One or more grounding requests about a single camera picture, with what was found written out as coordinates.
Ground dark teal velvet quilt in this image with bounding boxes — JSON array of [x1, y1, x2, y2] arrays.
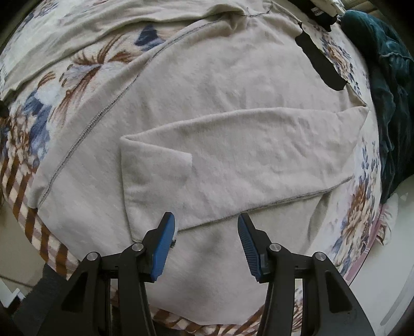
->
[[340, 10, 413, 203]]

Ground beige long sleeve shirt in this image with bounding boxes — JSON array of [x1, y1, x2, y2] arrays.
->
[[0, 0, 371, 326]]

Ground white bed headboard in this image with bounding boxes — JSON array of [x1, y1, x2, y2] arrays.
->
[[351, 177, 413, 335]]

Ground white pillow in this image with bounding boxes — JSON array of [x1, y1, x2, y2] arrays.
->
[[377, 193, 398, 246]]

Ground dark fuzzy trousers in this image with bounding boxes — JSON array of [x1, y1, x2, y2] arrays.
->
[[12, 264, 67, 335]]

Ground floral bed blanket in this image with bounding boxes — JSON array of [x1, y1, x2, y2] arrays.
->
[[0, 0, 384, 336]]

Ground black folded garment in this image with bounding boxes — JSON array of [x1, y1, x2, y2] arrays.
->
[[289, 0, 338, 32]]

